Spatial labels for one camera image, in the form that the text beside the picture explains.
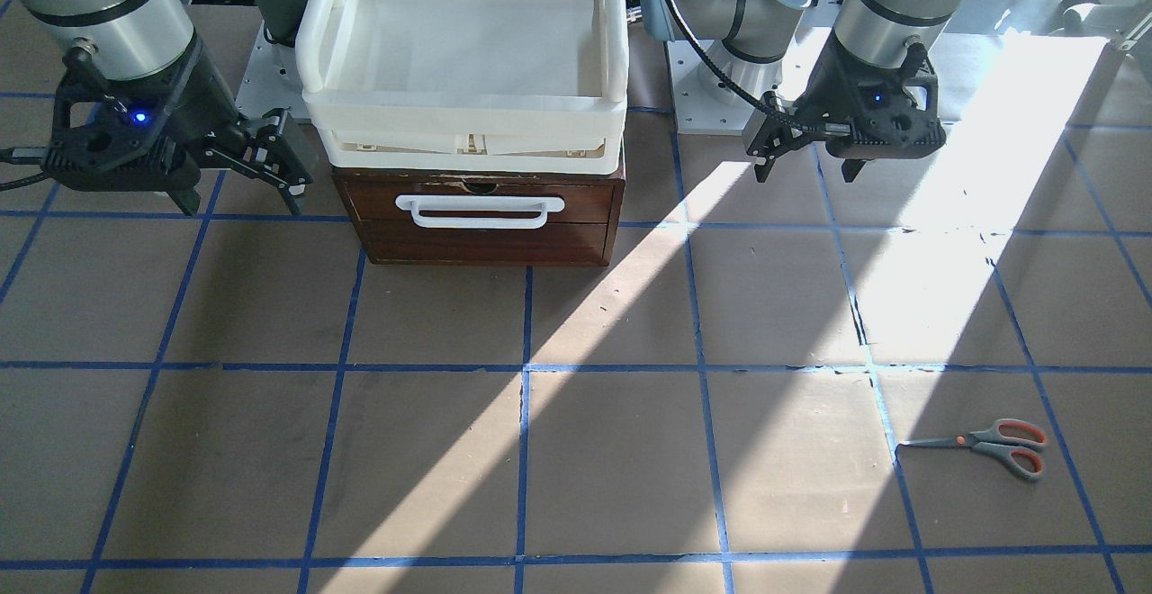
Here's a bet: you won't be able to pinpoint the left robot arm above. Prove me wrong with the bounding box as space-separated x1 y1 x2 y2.
641 0 962 183

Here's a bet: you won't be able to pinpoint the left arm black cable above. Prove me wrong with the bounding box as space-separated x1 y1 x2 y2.
657 0 851 138

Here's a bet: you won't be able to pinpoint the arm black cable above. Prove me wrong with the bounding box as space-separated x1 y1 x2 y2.
657 0 851 138
0 149 50 195

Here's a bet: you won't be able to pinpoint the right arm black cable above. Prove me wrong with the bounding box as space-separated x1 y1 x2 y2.
0 149 50 195

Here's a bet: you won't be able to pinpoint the grey orange scissors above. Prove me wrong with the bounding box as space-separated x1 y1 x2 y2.
900 418 1048 482

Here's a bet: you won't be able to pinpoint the dark wooden drawer cabinet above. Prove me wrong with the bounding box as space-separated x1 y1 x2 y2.
332 157 626 266

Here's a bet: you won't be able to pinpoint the white plastic tray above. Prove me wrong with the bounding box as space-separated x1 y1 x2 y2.
295 0 629 176

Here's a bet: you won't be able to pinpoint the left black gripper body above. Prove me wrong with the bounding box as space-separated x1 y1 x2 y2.
794 40 947 160

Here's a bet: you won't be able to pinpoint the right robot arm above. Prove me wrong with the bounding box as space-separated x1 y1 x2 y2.
3 0 317 215

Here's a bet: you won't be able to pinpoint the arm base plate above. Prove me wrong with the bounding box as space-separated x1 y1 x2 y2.
666 25 831 136
236 22 311 125

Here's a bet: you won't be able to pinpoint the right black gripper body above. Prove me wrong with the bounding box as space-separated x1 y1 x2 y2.
41 43 238 195

